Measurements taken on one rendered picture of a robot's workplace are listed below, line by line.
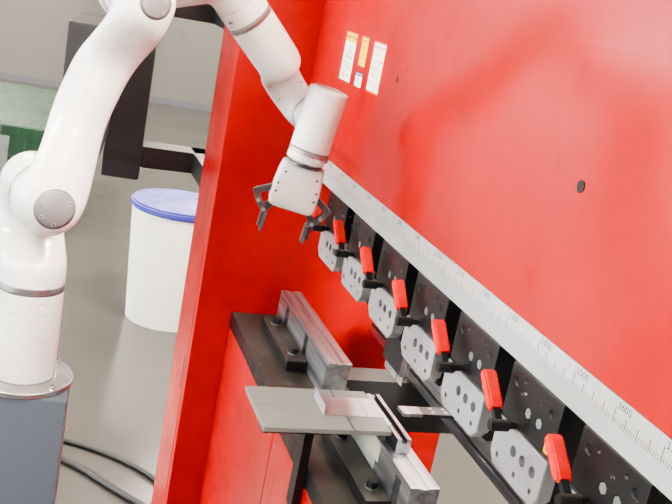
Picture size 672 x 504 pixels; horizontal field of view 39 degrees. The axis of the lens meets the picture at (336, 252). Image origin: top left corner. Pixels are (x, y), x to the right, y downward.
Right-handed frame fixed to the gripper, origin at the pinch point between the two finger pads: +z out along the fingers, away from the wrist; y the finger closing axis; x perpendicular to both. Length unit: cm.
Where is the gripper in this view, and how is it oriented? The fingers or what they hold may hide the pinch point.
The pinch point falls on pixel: (281, 231)
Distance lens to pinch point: 200.0
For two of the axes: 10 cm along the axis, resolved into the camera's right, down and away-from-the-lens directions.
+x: 0.6, 3.0, -9.5
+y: -9.4, -2.9, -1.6
